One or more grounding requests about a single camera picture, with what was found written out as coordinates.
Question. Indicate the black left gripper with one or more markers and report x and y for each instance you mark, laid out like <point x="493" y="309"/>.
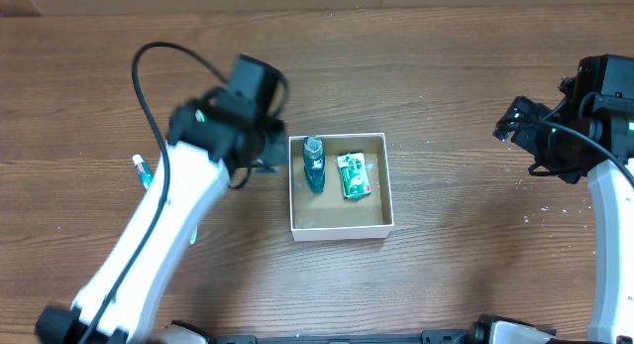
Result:
<point x="269" y="153"/>

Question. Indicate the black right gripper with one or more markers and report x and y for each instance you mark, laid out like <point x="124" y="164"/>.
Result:
<point x="518" y="120"/>

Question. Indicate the teal transparent bottle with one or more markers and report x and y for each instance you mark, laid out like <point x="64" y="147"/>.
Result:
<point x="314" y="163"/>

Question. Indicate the green soap packet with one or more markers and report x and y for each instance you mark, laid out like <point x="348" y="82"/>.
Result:
<point x="354" y="175"/>

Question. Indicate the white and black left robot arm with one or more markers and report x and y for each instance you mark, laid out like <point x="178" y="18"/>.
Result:
<point x="230" y="127"/>

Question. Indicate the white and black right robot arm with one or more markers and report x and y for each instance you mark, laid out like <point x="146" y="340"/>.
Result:
<point x="609" y="79"/>

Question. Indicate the white square cardboard box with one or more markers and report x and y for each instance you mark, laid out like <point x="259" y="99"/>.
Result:
<point x="330" y="215"/>

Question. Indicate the teal toothpaste tube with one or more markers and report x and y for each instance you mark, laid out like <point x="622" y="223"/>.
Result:
<point x="143" y="171"/>

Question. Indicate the green white toothbrush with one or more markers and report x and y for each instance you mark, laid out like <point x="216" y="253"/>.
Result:
<point x="193" y="236"/>

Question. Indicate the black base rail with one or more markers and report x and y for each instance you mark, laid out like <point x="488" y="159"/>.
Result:
<point x="180" y="333"/>

